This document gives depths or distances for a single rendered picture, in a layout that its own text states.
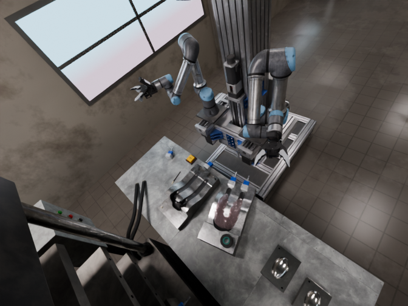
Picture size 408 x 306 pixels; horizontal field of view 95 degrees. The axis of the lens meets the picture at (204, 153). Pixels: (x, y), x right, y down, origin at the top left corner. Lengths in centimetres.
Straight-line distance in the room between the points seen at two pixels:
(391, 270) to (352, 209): 55
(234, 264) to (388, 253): 153
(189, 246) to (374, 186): 207
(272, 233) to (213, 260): 45
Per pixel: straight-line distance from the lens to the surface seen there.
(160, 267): 162
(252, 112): 114
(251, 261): 145
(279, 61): 114
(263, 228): 148
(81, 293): 98
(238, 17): 133
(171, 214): 158
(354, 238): 246
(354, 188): 266
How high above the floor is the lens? 225
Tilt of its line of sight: 52 degrees down
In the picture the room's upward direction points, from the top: 24 degrees counter-clockwise
